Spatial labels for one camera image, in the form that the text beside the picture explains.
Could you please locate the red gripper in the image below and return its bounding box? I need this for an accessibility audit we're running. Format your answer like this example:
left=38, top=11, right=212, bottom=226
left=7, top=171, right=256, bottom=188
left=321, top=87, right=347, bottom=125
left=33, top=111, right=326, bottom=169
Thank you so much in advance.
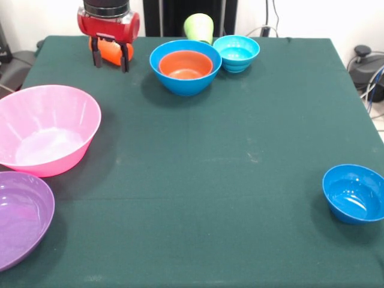
left=77, top=6, right=141, bottom=74

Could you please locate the orange plastic cup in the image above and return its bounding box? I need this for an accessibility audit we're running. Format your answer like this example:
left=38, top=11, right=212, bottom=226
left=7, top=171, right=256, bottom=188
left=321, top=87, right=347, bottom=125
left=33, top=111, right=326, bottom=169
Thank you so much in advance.
left=88, top=37, right=134, bottom=67

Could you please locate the orange plastic bowl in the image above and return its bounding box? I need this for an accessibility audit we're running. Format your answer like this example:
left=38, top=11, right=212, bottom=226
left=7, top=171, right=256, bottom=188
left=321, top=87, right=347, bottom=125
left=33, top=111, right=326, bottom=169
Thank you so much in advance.
left=158, top=50, right=214, bottom=80

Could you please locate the large light blue bowl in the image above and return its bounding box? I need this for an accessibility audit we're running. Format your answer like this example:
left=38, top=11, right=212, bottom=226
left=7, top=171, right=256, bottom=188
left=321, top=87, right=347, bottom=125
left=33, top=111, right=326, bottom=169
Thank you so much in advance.
left=149, top=39, right=223, bottom=97

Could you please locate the green plastic cup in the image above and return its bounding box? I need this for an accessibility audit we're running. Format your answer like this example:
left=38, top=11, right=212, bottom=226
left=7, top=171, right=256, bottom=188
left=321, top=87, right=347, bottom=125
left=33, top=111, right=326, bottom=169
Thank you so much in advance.
left=183, top=13, right=214, bottom=46

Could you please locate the large pink plastic bowl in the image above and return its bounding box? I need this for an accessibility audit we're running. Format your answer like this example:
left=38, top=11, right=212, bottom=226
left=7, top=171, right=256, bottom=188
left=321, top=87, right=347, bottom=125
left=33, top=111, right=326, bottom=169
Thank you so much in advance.
left=0, top=84, right=102, bottom=178

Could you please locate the small cyan ribbed bowl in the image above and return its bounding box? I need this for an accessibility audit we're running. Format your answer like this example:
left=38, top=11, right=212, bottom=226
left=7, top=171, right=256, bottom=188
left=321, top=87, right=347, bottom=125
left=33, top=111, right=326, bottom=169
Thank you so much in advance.
left=212, top=35, right=261, bottom=74

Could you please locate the large purple plastic bowl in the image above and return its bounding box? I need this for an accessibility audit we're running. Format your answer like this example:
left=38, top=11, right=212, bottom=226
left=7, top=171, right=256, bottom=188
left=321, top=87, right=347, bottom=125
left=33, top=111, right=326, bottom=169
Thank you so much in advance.
left=0, top=170, right=56, bottom=272

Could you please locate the grey office chair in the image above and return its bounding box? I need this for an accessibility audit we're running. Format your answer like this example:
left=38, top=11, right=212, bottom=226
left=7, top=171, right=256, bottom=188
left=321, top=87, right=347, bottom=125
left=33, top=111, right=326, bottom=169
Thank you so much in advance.
left=0, top=20, right=44, bottom=97

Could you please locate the dark green tablecloth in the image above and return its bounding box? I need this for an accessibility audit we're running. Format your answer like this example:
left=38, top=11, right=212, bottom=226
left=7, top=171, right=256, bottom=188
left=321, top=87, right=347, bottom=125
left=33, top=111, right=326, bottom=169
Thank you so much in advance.
left=0, top=35, right=384, bottom=288

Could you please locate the small dark blue bowl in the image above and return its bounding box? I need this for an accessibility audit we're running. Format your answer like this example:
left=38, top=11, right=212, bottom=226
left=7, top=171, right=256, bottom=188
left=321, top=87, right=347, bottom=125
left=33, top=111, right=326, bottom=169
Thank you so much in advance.
left=322, top=164, right=384, bottom=225

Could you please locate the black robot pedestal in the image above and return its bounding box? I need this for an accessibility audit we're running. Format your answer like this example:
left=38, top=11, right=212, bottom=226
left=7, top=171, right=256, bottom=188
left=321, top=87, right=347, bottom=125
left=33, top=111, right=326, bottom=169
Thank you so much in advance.
left=142, top=0, right=238, bottom=37

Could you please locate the black power cable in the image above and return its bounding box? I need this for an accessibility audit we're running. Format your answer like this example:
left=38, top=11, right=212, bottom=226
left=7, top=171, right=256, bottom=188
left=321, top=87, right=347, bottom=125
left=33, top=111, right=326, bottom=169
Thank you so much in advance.
left=260, top=0, right=280, bottom=37

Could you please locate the blue cable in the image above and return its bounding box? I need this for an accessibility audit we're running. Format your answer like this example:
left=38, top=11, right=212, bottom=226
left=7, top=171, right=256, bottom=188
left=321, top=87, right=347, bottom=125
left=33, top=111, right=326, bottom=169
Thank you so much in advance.
left=359, top=65, right=384, bottom=121

